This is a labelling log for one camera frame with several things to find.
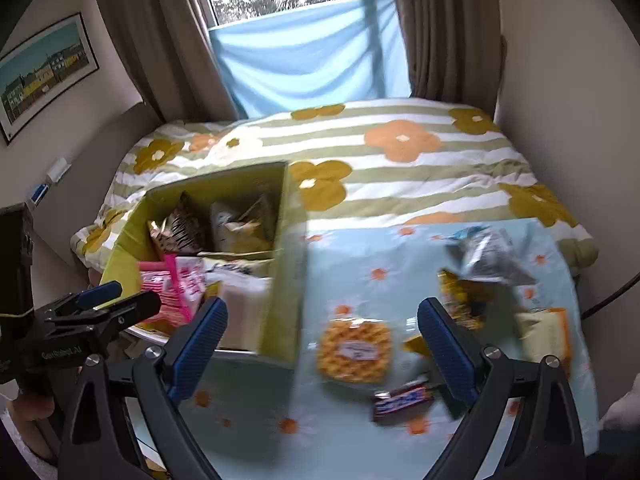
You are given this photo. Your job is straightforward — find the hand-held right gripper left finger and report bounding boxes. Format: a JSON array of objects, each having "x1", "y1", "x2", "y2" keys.
[{"x1": 60, "y1": 296, "x2": 229, "y2": 480}]

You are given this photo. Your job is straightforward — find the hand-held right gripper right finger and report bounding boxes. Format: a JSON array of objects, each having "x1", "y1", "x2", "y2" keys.
[{"x1": 416, "y1": 296, "x2": 586, "y2": 480}]

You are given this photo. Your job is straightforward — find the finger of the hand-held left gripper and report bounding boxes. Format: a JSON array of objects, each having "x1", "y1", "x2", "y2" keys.
[
  {"x1": 95, "y1": 291, "x2": 162, "y2": 331},
  {"x1": 50, "y1": 281, "x2": 123, "y2": 318}
]

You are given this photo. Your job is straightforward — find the pink striped snack packet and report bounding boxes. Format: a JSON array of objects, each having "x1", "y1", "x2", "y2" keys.
[{"x1": 137, "y1": 255, "x2": 193, "y2": 323}]

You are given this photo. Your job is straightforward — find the white grey snack packet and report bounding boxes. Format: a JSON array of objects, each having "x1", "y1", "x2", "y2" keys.
[{"x1": 202, "y1": 260, "x2": 273, "y2": 351}]

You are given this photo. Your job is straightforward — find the dark chocolate bar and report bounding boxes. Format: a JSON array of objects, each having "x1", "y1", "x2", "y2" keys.
[{"x1": 372, "y1": 377, "x2": 436, "y2": 423}]

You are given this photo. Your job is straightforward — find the brown striped snack packet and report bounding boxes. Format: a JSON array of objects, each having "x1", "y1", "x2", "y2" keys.
[{"x1": 147, "y1": 191, "x2": 213, "y2": 258}]

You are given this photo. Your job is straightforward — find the clear waffle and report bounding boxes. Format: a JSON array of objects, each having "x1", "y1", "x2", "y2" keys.
[{"x1": 316, "y1": 314, "x2": 393, "y2": 386}]

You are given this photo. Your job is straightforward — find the yellow-green cardboard box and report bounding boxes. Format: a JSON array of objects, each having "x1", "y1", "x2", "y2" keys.
[{"x1": 99, "y1": 161, "x2": 308, "y2": 368}]

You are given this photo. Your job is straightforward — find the pale yellow snack packet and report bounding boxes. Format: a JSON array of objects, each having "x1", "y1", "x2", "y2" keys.
[{"x1": 209, "y1": 195, "x2": 278, "y2": 253}]

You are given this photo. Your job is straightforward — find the person's left hand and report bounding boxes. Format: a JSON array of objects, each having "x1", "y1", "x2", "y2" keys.
[{"x1": 0, "y1": 392, "x2": 58, "y2": 466}]

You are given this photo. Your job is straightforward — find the small yellow wrapper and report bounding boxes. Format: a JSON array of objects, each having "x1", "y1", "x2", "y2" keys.
[{"x1": 402, "y1": 332, "x2": 431, "y2": 358}]

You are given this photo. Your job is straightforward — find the gold foil snack packet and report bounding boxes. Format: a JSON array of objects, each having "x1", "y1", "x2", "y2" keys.
[{"x1": 437, "y1": 269, "x2": 493, "y2": 331}]

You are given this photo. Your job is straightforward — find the cream packet with orange edge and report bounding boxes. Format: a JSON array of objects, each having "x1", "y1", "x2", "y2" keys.
[{"x1": 515, "y1": 307, "x2": 571, "y2": 368}]

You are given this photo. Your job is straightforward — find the silver snack packet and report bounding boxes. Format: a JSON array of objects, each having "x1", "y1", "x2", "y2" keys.
[{"x1": 444, "y1": 225, "x2": 536, "y2": 288}]

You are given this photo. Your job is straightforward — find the light blue floral tablecloth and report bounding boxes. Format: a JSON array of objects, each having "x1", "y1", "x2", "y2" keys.
[{"x1": 170, "y1": 217, "x2": 601, "y2": 466}]

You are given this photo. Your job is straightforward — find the beige headboard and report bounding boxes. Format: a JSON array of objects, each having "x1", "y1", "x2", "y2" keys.
[{"x1": 15, "y1": 105, "x2": 166, "y2": 281}]

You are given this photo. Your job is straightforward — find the small white box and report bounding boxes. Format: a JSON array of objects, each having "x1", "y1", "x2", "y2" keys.
[{"x1": 46, "y1": 157, "x2": 72, "y2": 183}]

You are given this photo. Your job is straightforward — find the black metal rack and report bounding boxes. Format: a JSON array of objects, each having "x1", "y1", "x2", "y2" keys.
[{"x1": 577, "y1": 272, "x2": 640, "y2": 318}]

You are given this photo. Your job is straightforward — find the striped floral blanket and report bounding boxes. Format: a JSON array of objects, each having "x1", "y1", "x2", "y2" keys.
[{"x1": 70, "y1": 97, "x2": 600, "y2": 281}]

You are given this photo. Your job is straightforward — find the framed town picture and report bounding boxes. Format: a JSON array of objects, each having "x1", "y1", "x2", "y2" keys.
[{"x1": 0, "y1": 12, "x2": 101, "y2": 147}]

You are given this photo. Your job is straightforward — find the brown curtain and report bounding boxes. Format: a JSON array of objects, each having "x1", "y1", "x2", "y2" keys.
[
  {"x1": 389, "y1": 0, "x2": 506, "y2": 111},
  {"x1": 90, "y1": 0, "x2": 241, "y2": 123}
]

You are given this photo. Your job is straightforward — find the light blue cloth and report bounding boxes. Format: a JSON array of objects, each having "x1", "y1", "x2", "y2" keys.
[{"x1": 207, "y1": 0, "x2": 413, "y2": 120}]

